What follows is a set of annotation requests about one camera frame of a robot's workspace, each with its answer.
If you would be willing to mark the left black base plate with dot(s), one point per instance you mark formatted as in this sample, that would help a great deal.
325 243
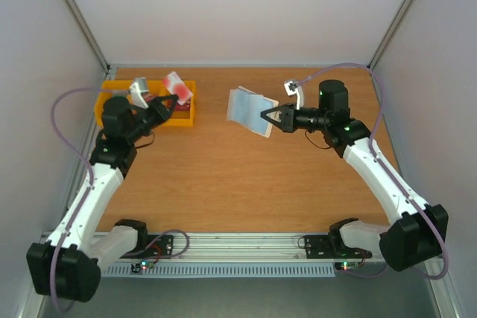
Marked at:
162 247

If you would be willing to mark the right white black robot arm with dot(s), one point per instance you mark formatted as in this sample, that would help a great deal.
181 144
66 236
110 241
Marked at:
416 230

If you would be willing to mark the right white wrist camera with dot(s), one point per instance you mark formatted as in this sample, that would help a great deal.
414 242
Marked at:
294 89

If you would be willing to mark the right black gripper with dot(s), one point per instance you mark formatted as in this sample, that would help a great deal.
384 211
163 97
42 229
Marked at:
288 118

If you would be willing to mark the small circuit board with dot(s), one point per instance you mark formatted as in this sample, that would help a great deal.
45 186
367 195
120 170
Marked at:
345 265
139 268

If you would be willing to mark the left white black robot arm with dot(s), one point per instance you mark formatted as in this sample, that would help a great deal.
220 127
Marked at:
69 264

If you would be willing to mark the yellow three-compartment bin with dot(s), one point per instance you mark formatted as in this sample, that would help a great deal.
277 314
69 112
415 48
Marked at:
183 115

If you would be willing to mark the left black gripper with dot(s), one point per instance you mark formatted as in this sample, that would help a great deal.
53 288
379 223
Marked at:
161 112

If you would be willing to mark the left small circuit board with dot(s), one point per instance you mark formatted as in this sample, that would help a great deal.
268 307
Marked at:
139 268

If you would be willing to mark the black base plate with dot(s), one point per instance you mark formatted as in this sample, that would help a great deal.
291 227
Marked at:
162 247
320 247

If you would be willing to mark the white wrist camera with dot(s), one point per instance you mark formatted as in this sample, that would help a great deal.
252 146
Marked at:
294 89
138 89

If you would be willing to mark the red card in bin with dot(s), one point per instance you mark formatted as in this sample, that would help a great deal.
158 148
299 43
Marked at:
185 107

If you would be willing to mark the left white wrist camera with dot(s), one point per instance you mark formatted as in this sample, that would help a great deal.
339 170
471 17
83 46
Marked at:
138 89

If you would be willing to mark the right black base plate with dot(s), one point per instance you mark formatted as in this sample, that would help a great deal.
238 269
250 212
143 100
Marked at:
320 247

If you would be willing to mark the right small circuit board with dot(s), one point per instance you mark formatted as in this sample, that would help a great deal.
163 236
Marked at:
345 265

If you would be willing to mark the grey slotted cable duct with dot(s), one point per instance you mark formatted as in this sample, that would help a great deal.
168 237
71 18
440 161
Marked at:
169 270

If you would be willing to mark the white red-dot card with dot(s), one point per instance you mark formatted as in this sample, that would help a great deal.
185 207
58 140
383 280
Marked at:
176 86

